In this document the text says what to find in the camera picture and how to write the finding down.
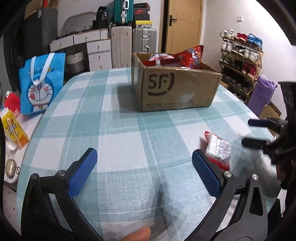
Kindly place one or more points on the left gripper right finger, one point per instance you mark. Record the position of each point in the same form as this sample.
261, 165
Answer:
249, 219

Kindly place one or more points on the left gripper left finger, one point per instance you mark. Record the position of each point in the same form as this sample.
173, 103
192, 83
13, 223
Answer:
49, 209

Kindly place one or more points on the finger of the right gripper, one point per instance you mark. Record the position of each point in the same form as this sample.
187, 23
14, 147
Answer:
253, 143
271, 123

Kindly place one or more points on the red white biscuit pack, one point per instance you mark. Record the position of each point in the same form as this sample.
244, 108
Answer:
216, 149

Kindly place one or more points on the orange red chips bag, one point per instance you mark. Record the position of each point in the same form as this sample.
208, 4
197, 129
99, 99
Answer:
191, 58

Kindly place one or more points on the red white snack bag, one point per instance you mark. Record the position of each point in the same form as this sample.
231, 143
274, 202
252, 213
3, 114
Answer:
162, 60

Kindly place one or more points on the person's right hand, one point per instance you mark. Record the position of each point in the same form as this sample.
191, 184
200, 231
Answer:
281, 176

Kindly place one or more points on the person's left hand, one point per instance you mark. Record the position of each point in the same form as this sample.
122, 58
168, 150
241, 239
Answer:
142, 234

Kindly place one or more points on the purple bag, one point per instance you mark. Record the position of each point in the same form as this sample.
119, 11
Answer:
261, 95

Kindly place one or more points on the wooden shoe rack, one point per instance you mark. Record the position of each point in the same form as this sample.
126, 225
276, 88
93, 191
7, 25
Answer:
240, 64

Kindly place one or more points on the yellow drink carton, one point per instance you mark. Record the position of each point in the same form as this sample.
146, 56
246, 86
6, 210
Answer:
13, 130

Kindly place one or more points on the teal checked tablecloth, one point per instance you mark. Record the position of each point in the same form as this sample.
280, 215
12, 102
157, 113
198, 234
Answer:
144, 174

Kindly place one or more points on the SF cardboard box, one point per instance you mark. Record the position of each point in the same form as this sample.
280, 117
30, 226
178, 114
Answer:
168, 88

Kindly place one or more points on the red pouch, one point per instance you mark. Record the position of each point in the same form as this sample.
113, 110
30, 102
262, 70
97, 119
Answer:
12, 102

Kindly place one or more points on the blue Doraemon gift bag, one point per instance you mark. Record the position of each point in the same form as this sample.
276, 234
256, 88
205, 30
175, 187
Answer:
41, 79

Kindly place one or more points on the wooden door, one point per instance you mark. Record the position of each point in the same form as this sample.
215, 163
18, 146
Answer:
180, 25

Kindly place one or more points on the woven laundry basket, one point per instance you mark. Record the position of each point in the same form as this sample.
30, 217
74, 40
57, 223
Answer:
75, 62

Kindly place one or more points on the silver suitcase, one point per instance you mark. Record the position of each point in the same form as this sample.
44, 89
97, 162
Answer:
144, 40

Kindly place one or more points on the beige suitcase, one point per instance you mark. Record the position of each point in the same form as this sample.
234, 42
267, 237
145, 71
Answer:
121, 46

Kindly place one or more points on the white drawer desk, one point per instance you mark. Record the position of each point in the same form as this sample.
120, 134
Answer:
97, 43

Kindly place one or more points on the stacked shoe boxes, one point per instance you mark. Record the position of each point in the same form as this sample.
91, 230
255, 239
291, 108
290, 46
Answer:
141, 16

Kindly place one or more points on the black refrigerator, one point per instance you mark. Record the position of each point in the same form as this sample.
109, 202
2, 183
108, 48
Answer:
26, 38

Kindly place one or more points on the teal suitcase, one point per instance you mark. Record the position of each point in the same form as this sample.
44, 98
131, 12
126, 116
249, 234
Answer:
123, 11

